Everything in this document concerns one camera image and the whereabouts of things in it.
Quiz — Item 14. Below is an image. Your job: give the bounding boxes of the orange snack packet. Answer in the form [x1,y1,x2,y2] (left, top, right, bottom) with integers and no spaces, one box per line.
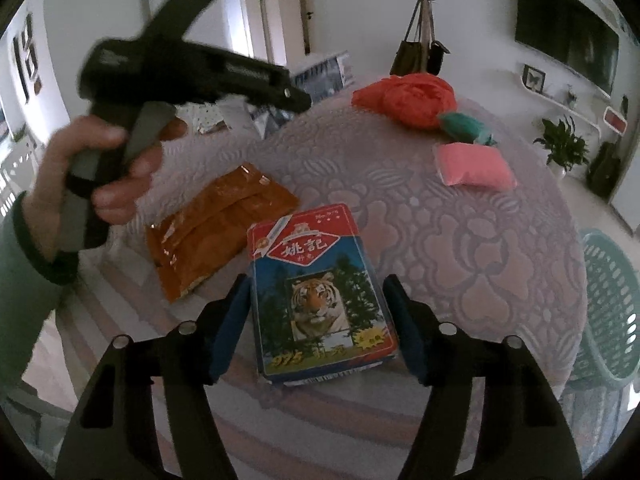
[145,161,300,303]

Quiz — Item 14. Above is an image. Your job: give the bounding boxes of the white printed plastic bag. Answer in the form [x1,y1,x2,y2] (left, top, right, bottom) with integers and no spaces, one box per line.
[192,100,281,138]

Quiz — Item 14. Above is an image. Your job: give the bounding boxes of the white curved low wall shelf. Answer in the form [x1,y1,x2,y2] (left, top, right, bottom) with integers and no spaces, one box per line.
[510,70,601,133]

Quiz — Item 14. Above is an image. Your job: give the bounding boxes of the dark wall picture frames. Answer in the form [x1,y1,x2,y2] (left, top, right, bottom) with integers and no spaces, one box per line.
[12,12,43,106]

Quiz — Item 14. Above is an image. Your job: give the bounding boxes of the person's left hand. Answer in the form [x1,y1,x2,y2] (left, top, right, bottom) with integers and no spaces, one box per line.
[22,115,188,261]

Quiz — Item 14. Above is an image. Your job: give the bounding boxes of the pink soft packet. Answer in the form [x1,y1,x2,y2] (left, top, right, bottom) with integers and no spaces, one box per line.
[434,142,516,190]

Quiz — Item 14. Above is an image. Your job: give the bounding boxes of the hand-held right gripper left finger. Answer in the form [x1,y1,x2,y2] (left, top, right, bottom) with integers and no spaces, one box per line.
[54,274,252,480]

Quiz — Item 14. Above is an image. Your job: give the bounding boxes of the framed butterfly picture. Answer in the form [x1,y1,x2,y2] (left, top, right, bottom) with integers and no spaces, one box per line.
[522,64,547,93]

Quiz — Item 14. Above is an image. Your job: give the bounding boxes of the light green perforated plastic basket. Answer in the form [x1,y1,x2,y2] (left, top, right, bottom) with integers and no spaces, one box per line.
[565,229,640,393]

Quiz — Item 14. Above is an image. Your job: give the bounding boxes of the potted green plant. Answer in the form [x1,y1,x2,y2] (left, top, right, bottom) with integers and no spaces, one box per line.
[532,115,591,178]

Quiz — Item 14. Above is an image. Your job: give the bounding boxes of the person's left forearm green sleeve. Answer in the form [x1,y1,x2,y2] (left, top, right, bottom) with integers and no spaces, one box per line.
[0,192,83,401]

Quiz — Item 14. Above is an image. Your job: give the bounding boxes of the black small handbag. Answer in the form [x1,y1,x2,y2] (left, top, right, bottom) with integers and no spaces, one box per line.
[425,40,451,76]

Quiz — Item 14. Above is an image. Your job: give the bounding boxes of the black wall television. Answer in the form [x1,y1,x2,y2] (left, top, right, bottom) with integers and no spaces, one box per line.
[515,0,621,98]

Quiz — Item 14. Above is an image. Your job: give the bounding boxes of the brown tote bag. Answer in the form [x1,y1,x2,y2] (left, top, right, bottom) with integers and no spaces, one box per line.
[390,0,428,77]

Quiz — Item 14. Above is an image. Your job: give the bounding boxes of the blue tiger print card box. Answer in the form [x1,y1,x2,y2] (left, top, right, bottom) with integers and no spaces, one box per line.
[247,203,401,388]

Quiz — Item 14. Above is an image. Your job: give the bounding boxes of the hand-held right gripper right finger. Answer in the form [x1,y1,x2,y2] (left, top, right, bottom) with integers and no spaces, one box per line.
[382,274,583,480]

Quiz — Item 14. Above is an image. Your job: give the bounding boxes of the pink floral tablecloth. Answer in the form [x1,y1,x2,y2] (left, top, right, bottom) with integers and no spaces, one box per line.
[55,77,588,480]

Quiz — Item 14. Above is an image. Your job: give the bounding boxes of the pack of water bottles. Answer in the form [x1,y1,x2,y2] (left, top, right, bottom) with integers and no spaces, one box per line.
[290,51,356,98]

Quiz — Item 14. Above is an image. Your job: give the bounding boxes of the red white box shelf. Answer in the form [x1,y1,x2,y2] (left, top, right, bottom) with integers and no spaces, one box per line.
[602,105,630,135]

